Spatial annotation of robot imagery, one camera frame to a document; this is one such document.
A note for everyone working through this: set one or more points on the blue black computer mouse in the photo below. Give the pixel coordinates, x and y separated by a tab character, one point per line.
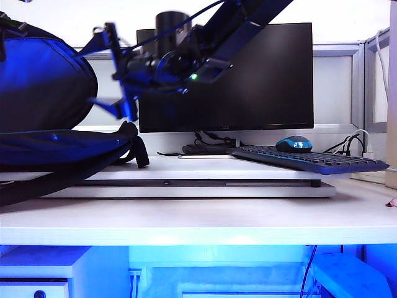
294	144

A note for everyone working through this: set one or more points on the white charger plug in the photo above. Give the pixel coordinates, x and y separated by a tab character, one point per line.
369	154

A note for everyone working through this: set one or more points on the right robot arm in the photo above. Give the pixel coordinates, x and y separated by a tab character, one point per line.
242	28

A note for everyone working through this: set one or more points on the white box under desk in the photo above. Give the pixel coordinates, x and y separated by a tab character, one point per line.
347	276

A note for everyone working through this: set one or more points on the frosted glass partition panel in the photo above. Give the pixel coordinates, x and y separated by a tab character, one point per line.
332	87
369	93

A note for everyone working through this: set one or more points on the small pink wrapper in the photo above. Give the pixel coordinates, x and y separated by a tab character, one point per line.
391	203

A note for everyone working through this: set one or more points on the beige wooden post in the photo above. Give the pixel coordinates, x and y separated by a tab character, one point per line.
391	124

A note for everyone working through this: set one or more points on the black computer keyboard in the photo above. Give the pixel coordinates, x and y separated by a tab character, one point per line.
310	159

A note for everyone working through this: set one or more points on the white desk riser platform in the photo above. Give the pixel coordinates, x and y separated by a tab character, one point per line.
201	167

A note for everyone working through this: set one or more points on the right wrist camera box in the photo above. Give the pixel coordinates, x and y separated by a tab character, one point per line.
214	71

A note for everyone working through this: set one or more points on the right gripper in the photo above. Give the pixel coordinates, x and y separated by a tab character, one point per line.
139	69

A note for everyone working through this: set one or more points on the white drawer cabinet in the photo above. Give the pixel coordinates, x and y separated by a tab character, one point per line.
31	264

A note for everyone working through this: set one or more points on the black computer monitor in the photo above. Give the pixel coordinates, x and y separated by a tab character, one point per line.
263	77

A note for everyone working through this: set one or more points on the white power socket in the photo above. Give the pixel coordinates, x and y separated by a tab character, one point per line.
135	273

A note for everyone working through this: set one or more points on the dark navy backpack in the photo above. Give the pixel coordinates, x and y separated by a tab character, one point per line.
40	87

